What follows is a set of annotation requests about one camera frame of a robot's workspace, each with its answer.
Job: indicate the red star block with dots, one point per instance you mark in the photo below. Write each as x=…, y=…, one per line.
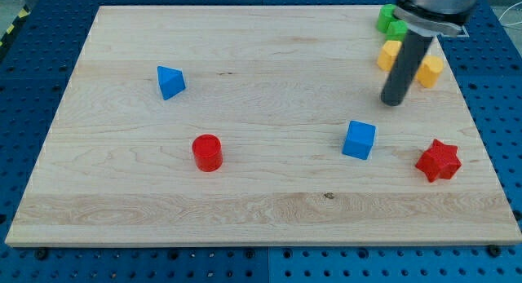
x=439, y=161

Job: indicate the green round block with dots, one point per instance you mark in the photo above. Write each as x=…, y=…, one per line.
x=385, y=17

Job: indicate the blue cube block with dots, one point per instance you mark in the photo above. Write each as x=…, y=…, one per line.
x=359, y=140

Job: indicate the green angular block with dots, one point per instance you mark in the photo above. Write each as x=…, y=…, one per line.
x=396, y=31

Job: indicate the blue triangular prism block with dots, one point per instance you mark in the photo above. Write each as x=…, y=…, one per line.
x=170, y=81

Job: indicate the yellow heart block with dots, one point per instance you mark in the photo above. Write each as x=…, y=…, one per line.
x=429, y=71

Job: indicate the red cylinder block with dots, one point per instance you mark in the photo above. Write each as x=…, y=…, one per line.
x=207, y=152

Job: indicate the yellow hexagon block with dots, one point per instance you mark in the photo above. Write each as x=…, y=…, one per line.
x=388, y=54

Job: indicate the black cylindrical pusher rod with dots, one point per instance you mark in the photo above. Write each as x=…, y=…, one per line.
x=409, y=58

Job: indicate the light wooden board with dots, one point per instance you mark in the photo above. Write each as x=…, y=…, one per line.
x=278, y=86

